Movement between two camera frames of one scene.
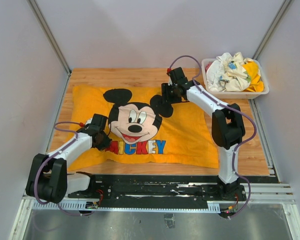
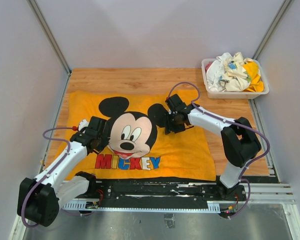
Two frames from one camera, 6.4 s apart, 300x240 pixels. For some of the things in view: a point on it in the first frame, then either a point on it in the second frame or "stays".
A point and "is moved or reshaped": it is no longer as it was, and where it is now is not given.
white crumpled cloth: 227,73 stays
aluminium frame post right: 272,28 stays
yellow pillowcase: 142,127 is moved or reshaped
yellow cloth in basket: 257,84 stays
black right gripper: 168,93 to 168,122
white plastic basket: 238,94 stays
